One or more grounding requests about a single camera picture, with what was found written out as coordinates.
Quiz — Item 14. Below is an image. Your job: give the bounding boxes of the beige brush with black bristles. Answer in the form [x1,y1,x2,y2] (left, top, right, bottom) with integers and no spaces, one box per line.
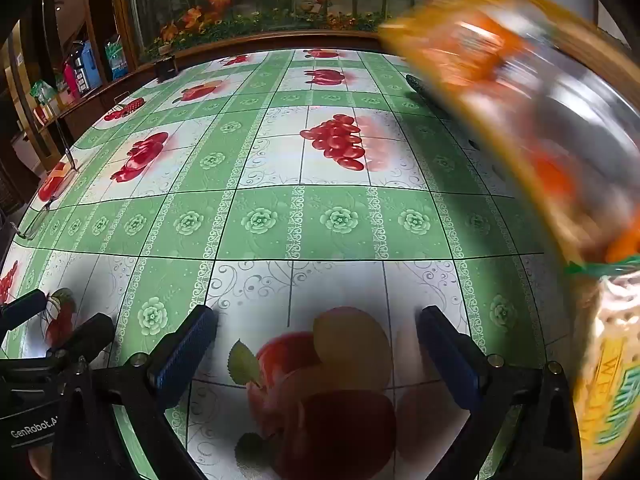
[406,74,453,116]

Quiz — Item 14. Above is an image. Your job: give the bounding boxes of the pink bottle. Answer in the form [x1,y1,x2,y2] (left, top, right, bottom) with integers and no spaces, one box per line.
[62,60,81,98]

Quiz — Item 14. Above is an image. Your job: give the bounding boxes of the thin-framed eyeglasses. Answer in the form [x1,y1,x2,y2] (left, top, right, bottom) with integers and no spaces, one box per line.
[10,200,58,241]

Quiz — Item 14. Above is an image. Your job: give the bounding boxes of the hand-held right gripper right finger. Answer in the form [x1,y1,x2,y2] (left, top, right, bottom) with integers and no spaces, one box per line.
[417,305,583,480]

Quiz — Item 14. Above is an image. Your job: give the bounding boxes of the blue carton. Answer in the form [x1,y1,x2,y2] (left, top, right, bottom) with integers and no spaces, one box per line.
[80,40,103,88]

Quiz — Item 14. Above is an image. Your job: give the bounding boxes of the beige cracker packet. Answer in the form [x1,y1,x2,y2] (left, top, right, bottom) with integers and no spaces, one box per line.
[572,260,640,480]

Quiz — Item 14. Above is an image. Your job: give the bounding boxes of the green and white packet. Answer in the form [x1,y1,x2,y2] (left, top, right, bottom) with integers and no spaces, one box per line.
[104,35,128,81]

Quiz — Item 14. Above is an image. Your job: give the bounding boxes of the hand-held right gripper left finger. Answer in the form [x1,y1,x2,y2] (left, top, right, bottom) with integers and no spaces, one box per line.
[52,304,219,480]

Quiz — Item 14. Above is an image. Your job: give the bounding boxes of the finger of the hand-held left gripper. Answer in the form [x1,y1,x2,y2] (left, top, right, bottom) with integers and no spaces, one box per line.
[47,312,116,361]
[0,289,48,333]

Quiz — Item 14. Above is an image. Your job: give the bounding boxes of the clear storage bag orange trim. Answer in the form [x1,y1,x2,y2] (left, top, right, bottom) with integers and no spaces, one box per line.
[377,0,640,480]

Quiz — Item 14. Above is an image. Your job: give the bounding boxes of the wooden side shelf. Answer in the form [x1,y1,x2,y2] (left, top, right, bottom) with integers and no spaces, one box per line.
[30,67,151,151]

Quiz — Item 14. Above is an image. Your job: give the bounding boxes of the small dark box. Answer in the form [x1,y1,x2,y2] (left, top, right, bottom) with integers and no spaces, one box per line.
[154,56,178,83]

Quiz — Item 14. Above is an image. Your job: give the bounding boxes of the green crinkled packet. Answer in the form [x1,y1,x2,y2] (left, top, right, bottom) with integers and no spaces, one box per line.
[30,80,58,111]

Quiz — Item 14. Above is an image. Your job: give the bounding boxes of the green fruit-print tablecloth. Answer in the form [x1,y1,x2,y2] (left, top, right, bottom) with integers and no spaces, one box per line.
[0,47,601,480]

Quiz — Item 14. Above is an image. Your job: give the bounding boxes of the glass artificial flower display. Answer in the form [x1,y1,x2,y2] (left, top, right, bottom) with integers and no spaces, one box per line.
[112,0,481,61]

